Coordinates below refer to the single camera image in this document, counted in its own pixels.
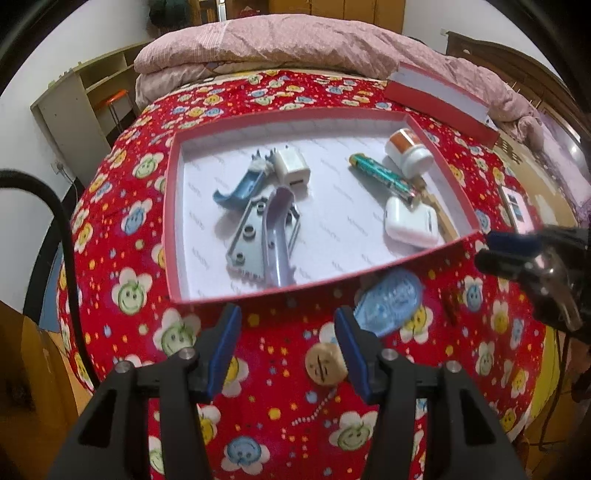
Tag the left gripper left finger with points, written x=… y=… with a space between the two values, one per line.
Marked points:
x=110 y=439

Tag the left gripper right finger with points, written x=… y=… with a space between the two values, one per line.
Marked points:
x=464 y=438

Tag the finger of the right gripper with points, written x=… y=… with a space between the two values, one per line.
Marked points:
x=515 y=244
x=510 y=267

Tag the wooden notched block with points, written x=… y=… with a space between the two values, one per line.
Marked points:
x=446 y=228

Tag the white earbuds case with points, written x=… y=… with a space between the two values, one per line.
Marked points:
x=417 y=226

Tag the blue translucent oval case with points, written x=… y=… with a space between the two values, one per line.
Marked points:
x=392 y=302

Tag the round beige wooden disc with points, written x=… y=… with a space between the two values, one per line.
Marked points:
x=325 y=365

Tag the white bottle orange label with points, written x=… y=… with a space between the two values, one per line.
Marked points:
x=409 y=153

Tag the teal cartoon lighter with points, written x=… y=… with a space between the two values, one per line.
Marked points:
x=393 y=181

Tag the grey plastic plate with studs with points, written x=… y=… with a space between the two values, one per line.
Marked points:
x=245 y=253

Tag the lavender plastic handle piece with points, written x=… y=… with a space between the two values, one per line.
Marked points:
x=276 y=254

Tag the white usb charger cube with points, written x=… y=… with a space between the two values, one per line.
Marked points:
x=290 y=167

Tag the light blue curved piece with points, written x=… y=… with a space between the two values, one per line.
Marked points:
x=250 y=184

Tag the metal spring clamp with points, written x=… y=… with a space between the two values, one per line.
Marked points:
x=551 y=273

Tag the smartphone with lit screen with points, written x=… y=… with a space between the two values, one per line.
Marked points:
x=517 y=210

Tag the dark wooden headboard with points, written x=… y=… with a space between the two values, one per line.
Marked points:
x=527 y=76

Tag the red box lid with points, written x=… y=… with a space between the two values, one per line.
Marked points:
x=435 y=96

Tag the red shallow cardboard box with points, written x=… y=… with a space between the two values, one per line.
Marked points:
x=341 y=233

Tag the beige open shelf unit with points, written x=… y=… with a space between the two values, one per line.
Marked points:
x=84 y=111

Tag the pink quilt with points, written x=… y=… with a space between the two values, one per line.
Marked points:
x=304 y=41

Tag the dark green hanging bag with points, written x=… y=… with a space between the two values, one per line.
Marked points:
x=169 y=14

